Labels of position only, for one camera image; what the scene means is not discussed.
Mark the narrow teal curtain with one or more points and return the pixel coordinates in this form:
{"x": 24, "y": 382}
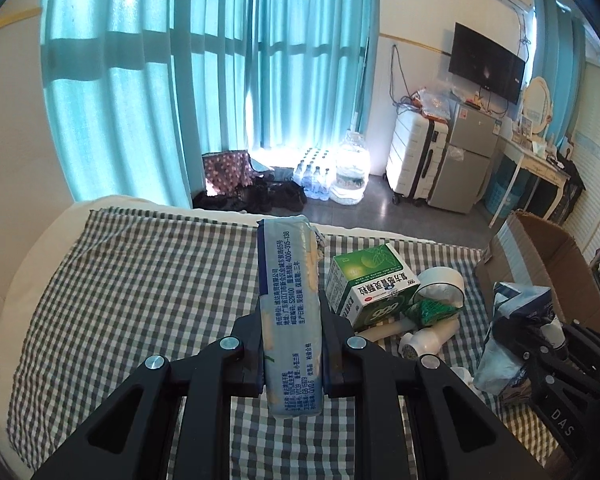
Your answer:
{"x": 559, "y": 60}

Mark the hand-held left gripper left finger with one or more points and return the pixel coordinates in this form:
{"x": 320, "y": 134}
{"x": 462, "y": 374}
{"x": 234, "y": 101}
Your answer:
{"x": 250, "y": 360}

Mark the wide teal window curtain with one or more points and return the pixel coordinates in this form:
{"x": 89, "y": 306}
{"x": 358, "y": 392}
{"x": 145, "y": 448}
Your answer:
{"x": 180, "y": 60}

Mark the white plastic bottle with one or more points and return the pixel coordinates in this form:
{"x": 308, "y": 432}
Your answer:
{"x": 424, "y": 340}

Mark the white figurine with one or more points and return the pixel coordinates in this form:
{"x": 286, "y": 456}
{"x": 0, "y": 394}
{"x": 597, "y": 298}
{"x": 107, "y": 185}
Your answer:
{"x": 462, "y": 377}

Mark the light blue tissue pack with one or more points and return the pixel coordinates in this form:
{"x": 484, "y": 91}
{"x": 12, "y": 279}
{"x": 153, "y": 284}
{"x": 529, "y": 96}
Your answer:
{"x": 290, "y": 310}

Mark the polka dot bag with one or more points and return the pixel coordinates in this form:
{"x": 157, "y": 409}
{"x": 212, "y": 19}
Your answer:
{"x": 227, "y": 172}

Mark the white dressing table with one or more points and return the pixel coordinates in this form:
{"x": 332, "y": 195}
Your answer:
{"x": 534, "y": 160}

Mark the grey small fridge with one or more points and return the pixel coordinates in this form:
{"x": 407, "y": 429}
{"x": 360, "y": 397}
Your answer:
{"x": 467, "y": 160}

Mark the pile of dark shoes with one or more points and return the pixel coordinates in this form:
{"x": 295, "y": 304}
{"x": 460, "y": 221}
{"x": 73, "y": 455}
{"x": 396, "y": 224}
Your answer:
{"x": 260, "y": 197}

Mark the cream cylindrical tube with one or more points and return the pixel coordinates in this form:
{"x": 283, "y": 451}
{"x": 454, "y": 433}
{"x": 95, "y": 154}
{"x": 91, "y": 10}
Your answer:
{"x": 379, "y": 331}

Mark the black wall television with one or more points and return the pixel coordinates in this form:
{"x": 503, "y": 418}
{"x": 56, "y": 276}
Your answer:
{"x": 484, "y": 62}

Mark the black bag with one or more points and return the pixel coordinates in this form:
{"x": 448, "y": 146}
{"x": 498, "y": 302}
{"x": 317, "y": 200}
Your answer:
{"x": 572, "y": 180}

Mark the white suitcase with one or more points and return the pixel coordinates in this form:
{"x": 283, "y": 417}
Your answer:
{"x": 409, "y": 160}

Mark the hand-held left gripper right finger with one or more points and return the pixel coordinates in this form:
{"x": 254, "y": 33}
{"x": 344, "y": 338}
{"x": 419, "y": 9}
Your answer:
{"x": 337, "y": 360}

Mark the small green packet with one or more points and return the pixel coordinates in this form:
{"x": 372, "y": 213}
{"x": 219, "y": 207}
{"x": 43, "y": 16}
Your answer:
{"x": 432, "y": 311}

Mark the large clear water jug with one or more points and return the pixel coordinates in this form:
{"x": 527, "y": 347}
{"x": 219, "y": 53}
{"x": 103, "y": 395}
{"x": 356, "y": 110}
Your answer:
{"x": 351, "y": 165}

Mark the clear plastic bags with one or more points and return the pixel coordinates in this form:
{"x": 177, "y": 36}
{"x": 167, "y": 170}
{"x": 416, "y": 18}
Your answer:
{"x": 432, "y": 102}

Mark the blue and white plastic bag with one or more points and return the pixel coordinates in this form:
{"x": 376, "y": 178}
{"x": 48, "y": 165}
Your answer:
{"x": 499, "y": 360}

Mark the blue plastic basket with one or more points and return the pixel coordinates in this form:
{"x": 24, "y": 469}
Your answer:
{"x": 499, "y": 197}

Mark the brown cardboard box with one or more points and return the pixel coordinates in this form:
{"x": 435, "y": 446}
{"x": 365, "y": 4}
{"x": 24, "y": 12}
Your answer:
{"x": 544, "y": 255}

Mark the oval white framed mirror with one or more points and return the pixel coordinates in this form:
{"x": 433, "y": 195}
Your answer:
{"x": 537, "y": 102}

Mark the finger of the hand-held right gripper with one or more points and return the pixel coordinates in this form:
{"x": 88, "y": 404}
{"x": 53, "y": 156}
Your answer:
{"x": 529, "y": 345}
{"x": 587, "y": 337}

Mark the green and white medicine box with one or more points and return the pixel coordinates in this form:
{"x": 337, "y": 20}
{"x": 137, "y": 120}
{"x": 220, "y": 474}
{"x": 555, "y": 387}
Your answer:
{"x": 374, "y": 280}

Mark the pack of water bottles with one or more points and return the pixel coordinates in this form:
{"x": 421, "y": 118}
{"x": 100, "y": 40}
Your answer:
{"x": 312, "y": 175}

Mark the white louvred wardrobe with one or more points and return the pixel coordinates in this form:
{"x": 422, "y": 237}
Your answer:
{"x": 597, "y": 160}

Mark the adhesive tape roll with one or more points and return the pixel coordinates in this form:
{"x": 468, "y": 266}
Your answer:
{"x": 437, "y": 276}

